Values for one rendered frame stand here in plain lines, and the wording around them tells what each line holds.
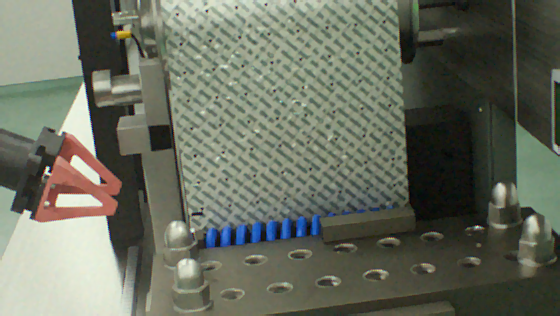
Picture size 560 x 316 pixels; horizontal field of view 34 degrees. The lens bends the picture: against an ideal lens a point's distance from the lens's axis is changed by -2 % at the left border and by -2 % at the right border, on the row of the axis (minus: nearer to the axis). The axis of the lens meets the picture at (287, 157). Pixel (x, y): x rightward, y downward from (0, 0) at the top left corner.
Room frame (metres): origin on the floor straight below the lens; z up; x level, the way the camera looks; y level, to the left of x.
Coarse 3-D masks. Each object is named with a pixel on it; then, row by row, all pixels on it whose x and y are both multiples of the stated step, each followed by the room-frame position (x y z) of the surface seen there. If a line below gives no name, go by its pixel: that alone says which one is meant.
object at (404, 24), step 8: (152, 0) 0.92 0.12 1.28; (400, 0) 0.93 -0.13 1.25; (408, 0) 0.93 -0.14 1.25; (400, 8) 0.93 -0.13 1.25; (408, 8) 0.93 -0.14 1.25; (400, 16) 0.93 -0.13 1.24; (408, 16) 0.93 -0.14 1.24; (400, 24) 0.93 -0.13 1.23; (408, 24) 0.93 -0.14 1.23; (400, 32) 0.94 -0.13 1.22; (408, 32) 0.94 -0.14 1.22; (400, 40) 0.94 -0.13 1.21; (160, 48) 0.91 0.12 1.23; (400, 48) 0.96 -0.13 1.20; (160, 56) 0.92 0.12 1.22
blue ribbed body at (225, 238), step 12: (300, 216) 0.90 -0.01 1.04; (228, 228) 0.88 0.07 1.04; (240, 228) 0.88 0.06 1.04; (252, 228) 0.88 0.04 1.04; (276, 228) 0.90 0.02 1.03; (288, 228) 0.88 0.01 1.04; (300, 228) 0.88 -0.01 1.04; (312, 228) 0.88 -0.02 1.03; (204, 240) 0.88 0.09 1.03; (216, 240) 0.88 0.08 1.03; (228, 240) 0.87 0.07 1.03; (240, 240) 0.87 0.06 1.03; (252, 240) 0.87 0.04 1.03; (264, 240) 0.88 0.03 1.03
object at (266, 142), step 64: (320, 64) 0.92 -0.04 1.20; (384, 64) 0.92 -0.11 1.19; (192, 128) 0.91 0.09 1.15; (256, 128) 0.91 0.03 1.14; (320, 128) 0.91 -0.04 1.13; (384, 128) 0.92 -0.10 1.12; (192, 192) 0.90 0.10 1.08; (256, 192) 0.91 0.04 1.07; (320, 192) 0.91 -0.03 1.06; (384, 192) 0.92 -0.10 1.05
